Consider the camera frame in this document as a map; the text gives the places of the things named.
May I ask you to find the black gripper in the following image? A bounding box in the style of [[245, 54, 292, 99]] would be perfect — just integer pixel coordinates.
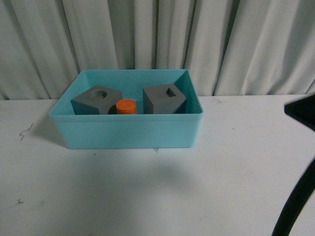
[[284, 94, 315, 131]]

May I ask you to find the gray cube with rectangular slot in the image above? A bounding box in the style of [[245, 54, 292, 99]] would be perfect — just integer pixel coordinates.
[[143, 84, 187, 114]]

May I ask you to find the orange cylinder labelled 4680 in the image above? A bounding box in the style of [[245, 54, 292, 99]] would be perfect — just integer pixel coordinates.
[[116, 99, 137, 115]]

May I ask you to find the gray cube with round hole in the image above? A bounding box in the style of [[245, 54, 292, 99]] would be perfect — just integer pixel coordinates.
[[71, 86, 123, 115]]

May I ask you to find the light blue plastic box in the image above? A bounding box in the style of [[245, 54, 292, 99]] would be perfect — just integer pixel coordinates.
[[49, 69, 203, 149]]

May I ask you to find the white pleated curtain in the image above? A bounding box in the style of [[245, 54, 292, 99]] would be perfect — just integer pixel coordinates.
[[0, 0, 315, 100]]

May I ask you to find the black cable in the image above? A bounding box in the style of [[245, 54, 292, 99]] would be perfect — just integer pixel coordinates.
[[271, 154, 315, 236]]

